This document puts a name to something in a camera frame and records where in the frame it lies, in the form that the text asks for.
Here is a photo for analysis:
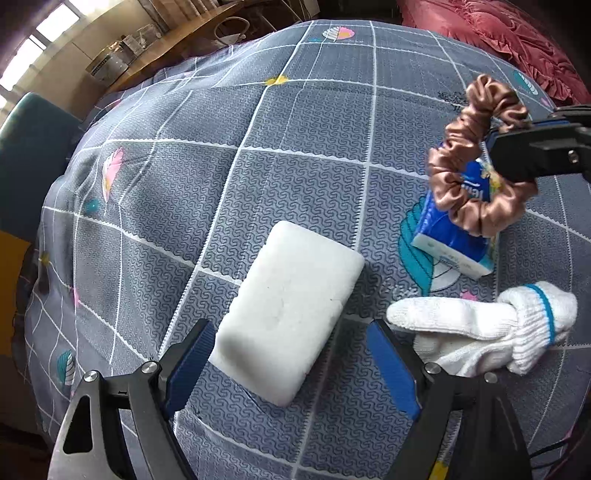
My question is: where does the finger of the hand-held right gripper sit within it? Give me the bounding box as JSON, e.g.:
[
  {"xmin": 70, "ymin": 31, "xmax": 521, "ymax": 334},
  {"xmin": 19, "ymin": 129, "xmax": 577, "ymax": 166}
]
[
  {"xmin": 538, "ymin": 105, "xmax": 591, "ymax": 126},
  {"xmin": 488, "ymin": 121, "xmax": 591, "ymax": 185}
]

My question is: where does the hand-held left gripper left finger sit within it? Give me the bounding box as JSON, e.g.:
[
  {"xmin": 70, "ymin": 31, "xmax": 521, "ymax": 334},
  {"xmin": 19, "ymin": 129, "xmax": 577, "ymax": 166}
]
[{"xmin": 47, "ymin": 318, "xmax": 217, "ymax": 480}]

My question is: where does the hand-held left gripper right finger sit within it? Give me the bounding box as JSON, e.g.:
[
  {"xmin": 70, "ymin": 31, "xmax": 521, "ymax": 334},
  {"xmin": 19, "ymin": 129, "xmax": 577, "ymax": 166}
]
[{"xmin": 366, "ymin": 319, "xmax": 534, "ymax": 480}]

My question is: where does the brown satin scrunchie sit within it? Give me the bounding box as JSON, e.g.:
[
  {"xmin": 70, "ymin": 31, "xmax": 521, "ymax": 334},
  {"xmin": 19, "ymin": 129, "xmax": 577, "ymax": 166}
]
[{"xmin": 427, "ymin": 74, "xmax": 539, "ymax": 237}]

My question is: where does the white sponge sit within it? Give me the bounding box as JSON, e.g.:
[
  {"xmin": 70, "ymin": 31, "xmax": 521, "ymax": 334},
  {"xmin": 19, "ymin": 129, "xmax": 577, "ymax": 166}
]
[{"xmin": 209, "ymin": 220, "xmax": 365, "ymax": 408}]

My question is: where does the white knitted glove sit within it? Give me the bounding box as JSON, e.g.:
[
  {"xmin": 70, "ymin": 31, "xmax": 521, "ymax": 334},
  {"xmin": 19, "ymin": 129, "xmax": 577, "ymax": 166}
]
[{"xmin": 386, "ymin": 281, "xmax": 579, "ymax": 377}]

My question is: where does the blue tissue packet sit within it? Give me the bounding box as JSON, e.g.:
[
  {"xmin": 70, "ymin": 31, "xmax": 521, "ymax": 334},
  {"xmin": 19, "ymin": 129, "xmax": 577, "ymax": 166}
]
[{"xmin": 411, "ymin": 143, "xmax": 504, "ymax": 279}]

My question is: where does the red ruffled quilt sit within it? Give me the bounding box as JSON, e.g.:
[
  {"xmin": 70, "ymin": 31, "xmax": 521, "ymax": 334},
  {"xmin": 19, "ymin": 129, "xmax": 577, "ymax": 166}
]
[{"xmin": 397, "ymin": 0, "xmax": 591, "ymax": 104}]

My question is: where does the grey yellow blue headboard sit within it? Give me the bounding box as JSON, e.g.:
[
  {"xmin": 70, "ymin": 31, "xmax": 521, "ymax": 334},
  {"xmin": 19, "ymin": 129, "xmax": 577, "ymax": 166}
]
[{"xmin": 0, "ymin": 92, "xmax": 83, "ymax": 356}]

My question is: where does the striped metal tin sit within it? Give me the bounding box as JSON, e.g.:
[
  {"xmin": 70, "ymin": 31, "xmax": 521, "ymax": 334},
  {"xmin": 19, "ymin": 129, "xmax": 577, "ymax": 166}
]
[
  {"xmin": 87, "ymin": 48, "xmax": 130, "ymax": 84},
  {"xmin": 110, "ymin": 34, "xmax": 145, "ymax": 63}
]

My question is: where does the wooden desk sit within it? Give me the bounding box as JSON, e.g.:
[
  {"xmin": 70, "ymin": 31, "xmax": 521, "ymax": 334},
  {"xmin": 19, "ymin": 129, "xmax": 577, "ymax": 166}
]
[{"xmin": 104, "ymin": 0, "xmax": 319, "ymax": 95}]

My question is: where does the window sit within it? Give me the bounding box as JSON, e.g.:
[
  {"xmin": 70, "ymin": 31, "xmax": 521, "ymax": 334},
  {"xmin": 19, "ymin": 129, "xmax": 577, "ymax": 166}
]
[{"xmin": 0, "ymin": 0, "xmax": 88, "ymax": 93}]

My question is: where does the black cable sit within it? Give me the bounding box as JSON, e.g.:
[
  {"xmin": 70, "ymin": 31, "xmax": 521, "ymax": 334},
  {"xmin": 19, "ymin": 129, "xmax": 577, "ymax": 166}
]
[{"xmin": 526, "ymin": 436, "xmax": 574, "ymax": 459}]

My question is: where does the white loop handle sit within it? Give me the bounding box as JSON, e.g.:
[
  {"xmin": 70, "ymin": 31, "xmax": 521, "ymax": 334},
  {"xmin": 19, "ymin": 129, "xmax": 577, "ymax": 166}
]
[{"xmin": 213, "ymin": 17, "xmax": 252, "ymax": 47}]

